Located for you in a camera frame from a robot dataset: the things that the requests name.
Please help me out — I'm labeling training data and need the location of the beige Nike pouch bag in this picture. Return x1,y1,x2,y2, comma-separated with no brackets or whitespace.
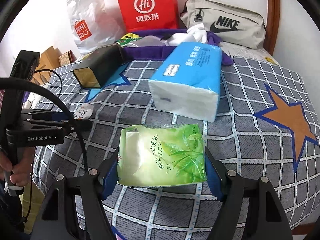
180,0,266,49

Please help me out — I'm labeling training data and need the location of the blue tissue pack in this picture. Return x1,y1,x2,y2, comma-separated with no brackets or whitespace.
148,42,222,122

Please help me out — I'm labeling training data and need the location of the green card packet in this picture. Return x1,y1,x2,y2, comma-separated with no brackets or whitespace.
116,37,142,48

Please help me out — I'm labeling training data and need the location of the brown wooden door frame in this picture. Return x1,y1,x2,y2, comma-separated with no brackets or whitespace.
263,0,280,55

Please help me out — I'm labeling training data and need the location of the red Haidilao paper bag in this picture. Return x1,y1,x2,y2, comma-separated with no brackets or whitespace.
118,0,179,33

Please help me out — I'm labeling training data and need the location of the yellow Adidas mini bag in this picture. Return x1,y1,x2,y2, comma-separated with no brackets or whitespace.
121,33,139,40

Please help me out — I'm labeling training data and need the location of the purple towel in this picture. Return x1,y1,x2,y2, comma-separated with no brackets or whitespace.
121,29,234,66

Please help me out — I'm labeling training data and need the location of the wooden bed headboard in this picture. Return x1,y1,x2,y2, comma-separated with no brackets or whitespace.
31,46,60,85

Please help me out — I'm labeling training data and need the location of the green tissue packet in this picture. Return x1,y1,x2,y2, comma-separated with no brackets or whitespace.
117,124,206,187

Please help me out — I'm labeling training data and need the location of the brown patterned box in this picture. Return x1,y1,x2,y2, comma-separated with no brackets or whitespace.
58,50,76,66

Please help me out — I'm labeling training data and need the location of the white foam mesh sleeve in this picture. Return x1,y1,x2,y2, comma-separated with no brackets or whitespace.
73,103,94,120

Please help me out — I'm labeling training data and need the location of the grey checked tablecloth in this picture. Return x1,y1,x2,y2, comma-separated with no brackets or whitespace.
32,56,320,240

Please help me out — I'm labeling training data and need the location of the white Miniso plastic bag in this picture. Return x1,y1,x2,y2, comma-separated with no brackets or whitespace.
66,0,124,55

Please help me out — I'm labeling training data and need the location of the white sponge block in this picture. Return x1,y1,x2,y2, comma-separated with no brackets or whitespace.
164,33,196,47

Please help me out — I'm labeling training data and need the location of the black cable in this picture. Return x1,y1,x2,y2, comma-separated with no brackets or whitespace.
0,69,89,224

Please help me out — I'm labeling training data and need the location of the newspaper with lemon print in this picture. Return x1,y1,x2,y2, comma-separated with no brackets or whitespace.
124,42,278,65

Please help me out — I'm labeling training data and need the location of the white glove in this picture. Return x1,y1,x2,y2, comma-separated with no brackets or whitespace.
187,23,208,44

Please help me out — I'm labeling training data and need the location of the person's left hand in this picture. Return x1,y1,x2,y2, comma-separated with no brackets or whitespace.
0,147,35,187

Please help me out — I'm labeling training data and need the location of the dark green tea tin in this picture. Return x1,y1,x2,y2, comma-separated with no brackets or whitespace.
73,44,124,88

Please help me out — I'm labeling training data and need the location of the white dotted bedding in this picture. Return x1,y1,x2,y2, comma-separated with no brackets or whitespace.
22,92,45,109

